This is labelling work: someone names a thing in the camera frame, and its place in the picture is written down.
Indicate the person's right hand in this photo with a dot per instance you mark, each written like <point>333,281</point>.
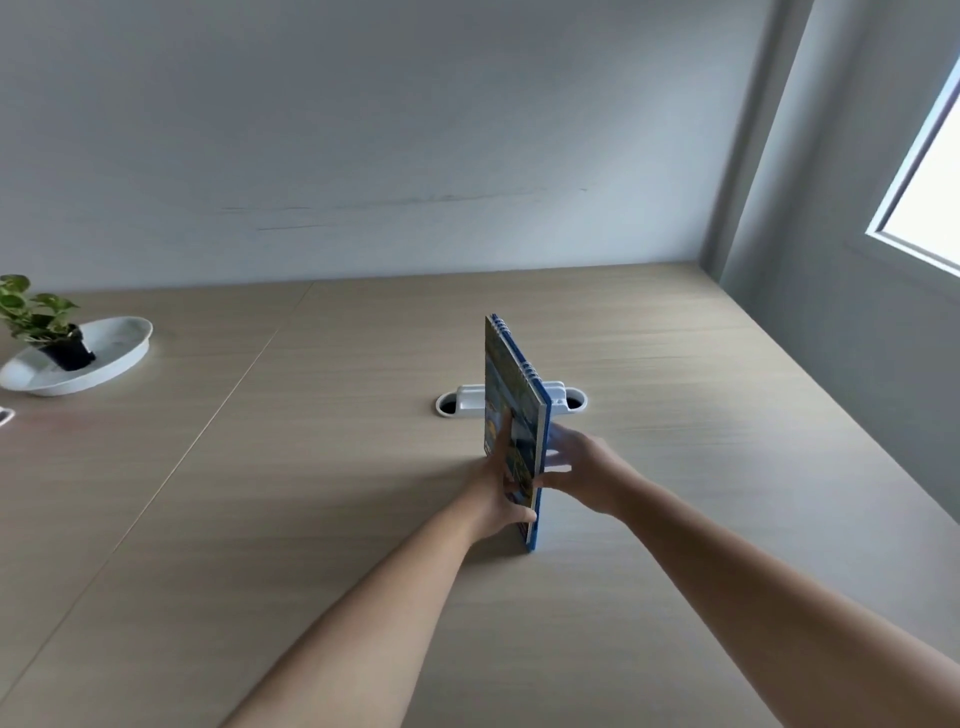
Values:
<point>589,472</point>

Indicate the white-framed window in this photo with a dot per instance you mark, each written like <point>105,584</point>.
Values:
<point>926,187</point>

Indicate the small green potted plant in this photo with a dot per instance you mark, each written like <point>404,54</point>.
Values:
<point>45,322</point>

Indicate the person's right fingers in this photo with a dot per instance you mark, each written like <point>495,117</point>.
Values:
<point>559,457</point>

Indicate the blue spiral-bound book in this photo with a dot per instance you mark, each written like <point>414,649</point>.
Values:
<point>517,420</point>

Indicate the person's left forearm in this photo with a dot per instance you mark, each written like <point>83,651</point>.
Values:
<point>360,637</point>

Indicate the white oval dish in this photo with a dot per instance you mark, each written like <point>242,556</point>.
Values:
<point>79,356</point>

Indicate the person's left thumb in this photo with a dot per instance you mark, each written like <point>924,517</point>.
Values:
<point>521,512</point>

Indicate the person's left hand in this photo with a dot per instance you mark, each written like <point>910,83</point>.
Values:
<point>491,499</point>

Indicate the person's right forearm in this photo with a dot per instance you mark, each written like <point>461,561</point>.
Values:
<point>780,607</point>

